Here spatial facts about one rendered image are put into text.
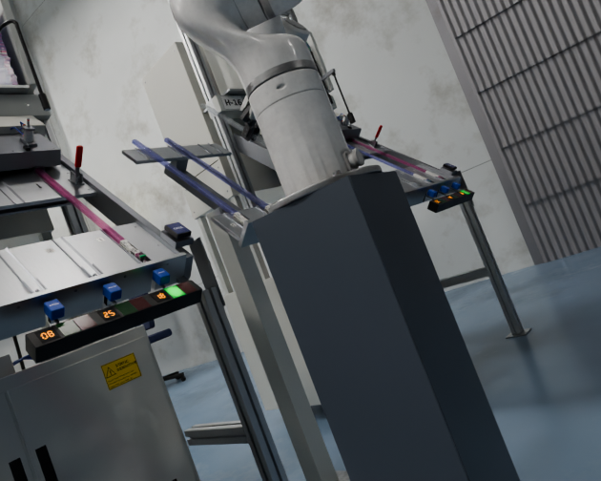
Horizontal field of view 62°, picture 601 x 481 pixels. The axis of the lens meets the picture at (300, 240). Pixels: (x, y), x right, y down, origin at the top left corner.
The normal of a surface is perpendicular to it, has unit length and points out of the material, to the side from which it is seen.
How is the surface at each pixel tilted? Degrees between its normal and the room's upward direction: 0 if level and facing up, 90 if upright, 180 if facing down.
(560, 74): 90
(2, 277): 46
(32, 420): 90
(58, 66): 90
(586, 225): 90
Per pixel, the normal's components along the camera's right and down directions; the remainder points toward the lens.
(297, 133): -0.19, 0.02
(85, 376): 0.67, -0.30
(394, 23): -0.51, 0.15
